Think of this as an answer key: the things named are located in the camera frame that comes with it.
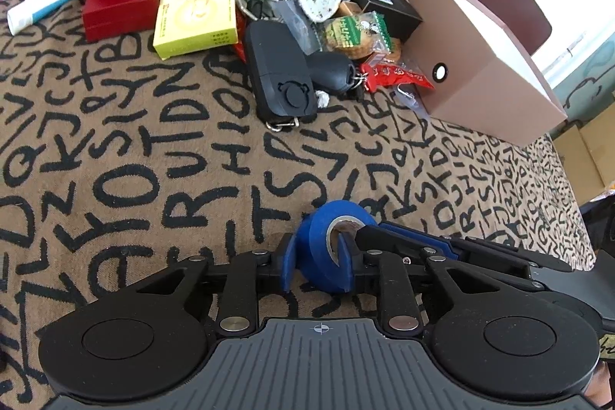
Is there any blue tape roll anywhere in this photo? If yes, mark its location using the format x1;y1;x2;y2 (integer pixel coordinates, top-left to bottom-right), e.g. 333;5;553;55
296;200;376;294

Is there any black alarm keychain case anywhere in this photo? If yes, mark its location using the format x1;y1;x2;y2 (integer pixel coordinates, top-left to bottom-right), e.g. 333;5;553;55
244;20;317;132

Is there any yellow-green medicine box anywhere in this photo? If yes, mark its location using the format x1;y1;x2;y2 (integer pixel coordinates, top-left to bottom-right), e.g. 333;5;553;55
153;0;239;60

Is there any cardboard boxes stack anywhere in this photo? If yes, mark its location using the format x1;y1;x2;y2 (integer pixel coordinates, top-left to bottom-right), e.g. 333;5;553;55
555;104;615;206

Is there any red snack packet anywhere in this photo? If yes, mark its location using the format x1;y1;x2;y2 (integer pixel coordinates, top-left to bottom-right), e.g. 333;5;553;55
360;62;435;94

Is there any black car key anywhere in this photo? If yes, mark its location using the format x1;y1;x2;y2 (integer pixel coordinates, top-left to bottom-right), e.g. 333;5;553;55
306;52;365;97

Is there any green cookie packet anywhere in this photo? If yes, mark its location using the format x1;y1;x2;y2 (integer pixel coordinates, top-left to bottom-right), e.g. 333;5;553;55
320;12;393;60

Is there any black square box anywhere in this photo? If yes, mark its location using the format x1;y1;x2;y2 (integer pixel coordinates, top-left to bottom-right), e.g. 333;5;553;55
351;0;422;43

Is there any red jewelry box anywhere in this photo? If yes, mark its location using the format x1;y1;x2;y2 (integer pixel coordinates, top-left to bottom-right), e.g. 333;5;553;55
82;0;160;43

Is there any white toothpaste tube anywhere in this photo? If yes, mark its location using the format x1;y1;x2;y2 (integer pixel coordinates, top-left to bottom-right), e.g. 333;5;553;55
6;0;70;35

